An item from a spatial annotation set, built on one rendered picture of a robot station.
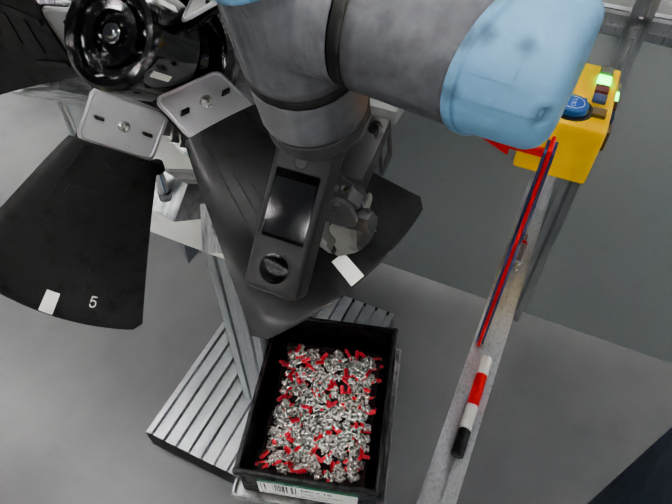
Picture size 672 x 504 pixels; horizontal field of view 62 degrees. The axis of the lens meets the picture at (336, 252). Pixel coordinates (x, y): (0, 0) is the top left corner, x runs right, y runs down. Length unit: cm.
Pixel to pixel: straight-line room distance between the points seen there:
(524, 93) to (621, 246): 136
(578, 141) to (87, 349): 154
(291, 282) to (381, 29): 21
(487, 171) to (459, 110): 124
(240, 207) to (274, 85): 27
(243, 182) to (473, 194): 104
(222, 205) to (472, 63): 38
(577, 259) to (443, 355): 48
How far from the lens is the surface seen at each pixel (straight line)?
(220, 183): 60
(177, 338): 185
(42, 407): 187
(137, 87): 64
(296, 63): 31
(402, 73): 27
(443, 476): 71
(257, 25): 30
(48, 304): 80
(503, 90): 26
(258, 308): 57
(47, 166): 73
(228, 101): 66
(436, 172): 155
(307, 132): 36
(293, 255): 42
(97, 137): 72
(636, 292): 172
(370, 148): 45
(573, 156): 82
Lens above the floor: 151
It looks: 50 degrees down
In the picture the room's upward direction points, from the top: straight up
